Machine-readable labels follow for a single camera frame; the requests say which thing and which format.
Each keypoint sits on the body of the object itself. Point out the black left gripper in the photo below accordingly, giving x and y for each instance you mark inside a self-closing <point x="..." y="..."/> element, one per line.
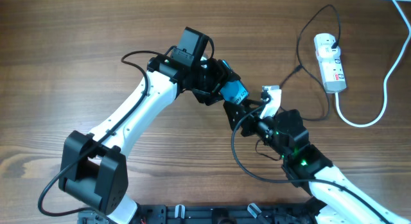
<point x="211" y="81"/>

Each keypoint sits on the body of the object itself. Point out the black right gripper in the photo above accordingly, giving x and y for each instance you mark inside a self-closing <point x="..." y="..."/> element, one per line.
<point x="243" y="120"/>

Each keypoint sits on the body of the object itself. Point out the teal screen Galaxy smartphone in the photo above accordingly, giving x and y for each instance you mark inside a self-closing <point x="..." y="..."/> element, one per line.
<point x="234" y="92"/>

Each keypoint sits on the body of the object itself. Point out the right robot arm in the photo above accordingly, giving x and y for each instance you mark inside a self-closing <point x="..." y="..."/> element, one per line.
<point x="305" y="166"/>

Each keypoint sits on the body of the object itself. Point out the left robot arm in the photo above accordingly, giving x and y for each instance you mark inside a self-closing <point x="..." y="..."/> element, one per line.
<point x="94" y="165"/>

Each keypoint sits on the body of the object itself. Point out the white charger plug adapter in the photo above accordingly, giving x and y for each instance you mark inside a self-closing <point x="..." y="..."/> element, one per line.
<point x="326" y="52"/>

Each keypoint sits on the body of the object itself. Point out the white power strip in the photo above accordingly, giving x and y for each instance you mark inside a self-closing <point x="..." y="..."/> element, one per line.
<point x="332" y="73"/>

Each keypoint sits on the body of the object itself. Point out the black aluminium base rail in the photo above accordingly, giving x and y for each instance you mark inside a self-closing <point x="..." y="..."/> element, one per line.
<point x="252" y="213"/>

